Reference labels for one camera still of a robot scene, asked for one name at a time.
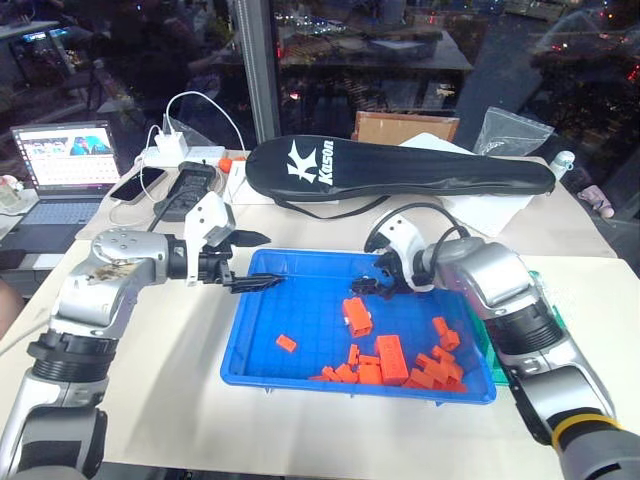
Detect clear plastic zip bag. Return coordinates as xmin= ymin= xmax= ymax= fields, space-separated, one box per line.
xmin=471 ymin=105 xmax=556 ymax=157

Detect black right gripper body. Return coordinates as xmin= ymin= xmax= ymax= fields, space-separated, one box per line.
xmin=373 ymin=249 xmax=405 ymax=291

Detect brown framed cardboard board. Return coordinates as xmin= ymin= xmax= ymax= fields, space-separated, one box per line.
xmin=351 ymin=110 xmax=460 ymax=145

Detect white power strip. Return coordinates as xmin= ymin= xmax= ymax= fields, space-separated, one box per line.
xmin=140 ymin=145 xmax=227 ymax=170

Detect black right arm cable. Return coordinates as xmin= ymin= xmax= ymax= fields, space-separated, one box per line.
xmin=375 ymin=198 xmax=469 ymax=261

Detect large orange battery block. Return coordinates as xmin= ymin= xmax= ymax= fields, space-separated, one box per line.
xmin=375 ymin=334 xmax=409 ymax=387

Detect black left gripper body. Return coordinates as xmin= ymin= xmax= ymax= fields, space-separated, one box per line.
xmin=198 ymin=227 xmax=237 ymax=295

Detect small white bottle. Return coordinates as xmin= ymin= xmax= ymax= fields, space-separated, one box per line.
xmin=549 ymin=150 xmax=575 ymax=177

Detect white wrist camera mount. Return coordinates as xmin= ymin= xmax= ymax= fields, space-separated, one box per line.
xmin=182 ymin=191 xmax=237 ymax=288
xmin=363 ymin=212 xmax=427 ymax=292

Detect white foam box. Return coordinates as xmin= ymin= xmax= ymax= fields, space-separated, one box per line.
xmin=398 ymin=131 xmax=535 ymax=239

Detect black Kason racket bag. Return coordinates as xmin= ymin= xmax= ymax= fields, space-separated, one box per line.
xmin=244 ymin=133 xmax=557 ymax=220

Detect grey metal window post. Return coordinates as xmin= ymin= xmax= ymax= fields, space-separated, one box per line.
xmin=233 ymin=0 xmax=282 ymax=151

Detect blue plastic bin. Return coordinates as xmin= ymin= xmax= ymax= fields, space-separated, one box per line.
xmin=220 ymin=248 xmax=498 ymax=406

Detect black smartphone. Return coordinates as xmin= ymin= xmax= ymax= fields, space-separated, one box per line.
xmin=108 ymin=166 xmax=167 ymax=205

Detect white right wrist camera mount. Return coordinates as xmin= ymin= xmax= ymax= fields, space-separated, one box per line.
xmin=363 ymin=212 xmax=427 ymax=292

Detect white power adapter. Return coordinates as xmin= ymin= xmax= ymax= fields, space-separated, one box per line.
xmin=153 ymin=130 xmax=192 ymax=157

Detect orange battery with white connector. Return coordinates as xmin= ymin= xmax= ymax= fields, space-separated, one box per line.
xmin=341 ymin=296 xmax=374 ymax=338

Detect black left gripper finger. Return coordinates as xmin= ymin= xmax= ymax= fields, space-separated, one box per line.
xmin=231 ymin=229 xmax=272 ymax=248
xmin=229 ymin=273 xmax=287 ymax=295

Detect pink plush toy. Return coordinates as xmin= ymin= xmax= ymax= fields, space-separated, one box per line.
xmin=577 ymin=183 xmax=616 ymax=219

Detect flat white box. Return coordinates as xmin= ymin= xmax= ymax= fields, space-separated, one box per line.
xmin=222 ymin=158 xmax=281 ymax=207

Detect white charging cable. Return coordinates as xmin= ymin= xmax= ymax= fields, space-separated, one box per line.
xmin=109 ymin=90 xmax=249 ymax=229

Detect black power brick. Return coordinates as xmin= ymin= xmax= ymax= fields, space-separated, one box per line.
xmin=152 ymin=160 xmax=218 ymax=223

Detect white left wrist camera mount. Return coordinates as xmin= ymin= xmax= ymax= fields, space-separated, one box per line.
xmin=182 ymin=191 xmax=237 ymax=288

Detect open grey laptop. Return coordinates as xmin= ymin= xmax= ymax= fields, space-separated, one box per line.
xmin=9 ymin=119 xmax=123 ymax=257

